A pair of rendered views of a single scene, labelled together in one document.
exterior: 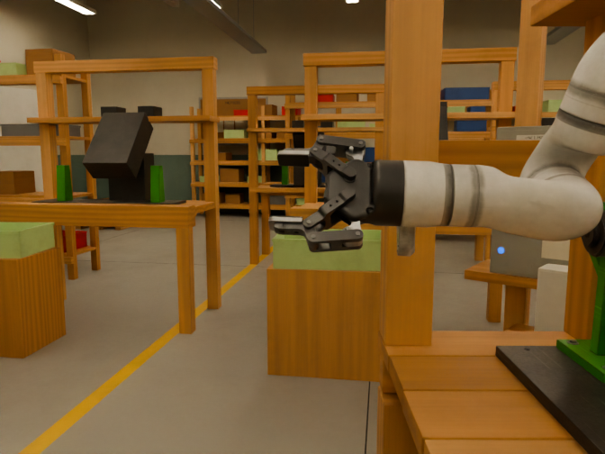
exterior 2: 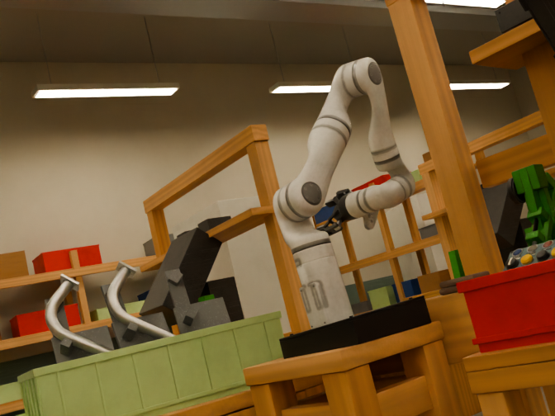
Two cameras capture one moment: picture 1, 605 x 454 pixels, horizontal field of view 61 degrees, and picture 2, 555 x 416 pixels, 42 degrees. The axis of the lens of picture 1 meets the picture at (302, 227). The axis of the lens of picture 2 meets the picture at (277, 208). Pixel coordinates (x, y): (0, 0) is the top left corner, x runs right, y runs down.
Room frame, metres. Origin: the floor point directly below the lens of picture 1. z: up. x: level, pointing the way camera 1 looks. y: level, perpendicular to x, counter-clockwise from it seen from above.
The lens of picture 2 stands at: (-1.00, -1.43, 0.92)
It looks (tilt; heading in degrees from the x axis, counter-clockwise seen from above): 9 degrees up; 46
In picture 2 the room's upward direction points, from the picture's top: 14 degrees counter-clockwise
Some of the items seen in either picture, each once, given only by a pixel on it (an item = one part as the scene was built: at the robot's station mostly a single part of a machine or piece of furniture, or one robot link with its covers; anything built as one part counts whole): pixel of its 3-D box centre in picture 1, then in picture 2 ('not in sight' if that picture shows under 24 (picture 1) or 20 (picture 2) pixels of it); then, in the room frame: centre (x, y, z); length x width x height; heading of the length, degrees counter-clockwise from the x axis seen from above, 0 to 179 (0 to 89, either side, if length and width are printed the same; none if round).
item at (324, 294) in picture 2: not in sight; (323, 285); (0.18, -0.30, 0.99); 0.09 x 0.09 x 0.17; 85
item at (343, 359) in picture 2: not in sight; (342, 353); (0.18, -0.30, 0.83); 0.32 x 0.32 x 0.04; 88
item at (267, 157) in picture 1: (266, 161); not in sight; (10.54, 0.74, 1.11); 3.01 x 0.54 x 2.23; 81
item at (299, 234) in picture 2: not in sight; (301, 218); (0.18, -0.29, 1.15); 0.09 x 0.09 x 0.17; 83
